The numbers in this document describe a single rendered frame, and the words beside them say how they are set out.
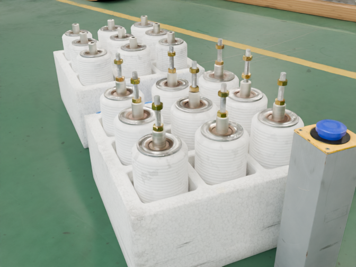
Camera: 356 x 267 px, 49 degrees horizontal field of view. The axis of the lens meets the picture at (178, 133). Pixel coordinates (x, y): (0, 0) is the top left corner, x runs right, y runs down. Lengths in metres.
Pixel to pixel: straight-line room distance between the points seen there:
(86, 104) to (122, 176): 0.43
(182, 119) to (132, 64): 0.41
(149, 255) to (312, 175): 0.30
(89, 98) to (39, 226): 0.37
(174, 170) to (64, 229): 0.35
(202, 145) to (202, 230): 0.15
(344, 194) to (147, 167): 0.30
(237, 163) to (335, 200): 0.17
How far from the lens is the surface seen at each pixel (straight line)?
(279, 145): 0.73
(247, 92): 0.83
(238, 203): 0.70
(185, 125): 0.76
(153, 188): 0.65
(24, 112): 1.45
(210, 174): 0.69
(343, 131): 0.57
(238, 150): 0.67
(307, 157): 0.57
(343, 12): 2.68
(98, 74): 1.11
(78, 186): 1.01
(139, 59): 1.13
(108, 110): 0.83
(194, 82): 0.76
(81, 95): 1.08
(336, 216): 0.64
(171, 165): 0.62
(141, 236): 0.65
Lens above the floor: 0.59
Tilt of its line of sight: 29 degrees down
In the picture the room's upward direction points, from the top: 1 degrees counter-clockwise
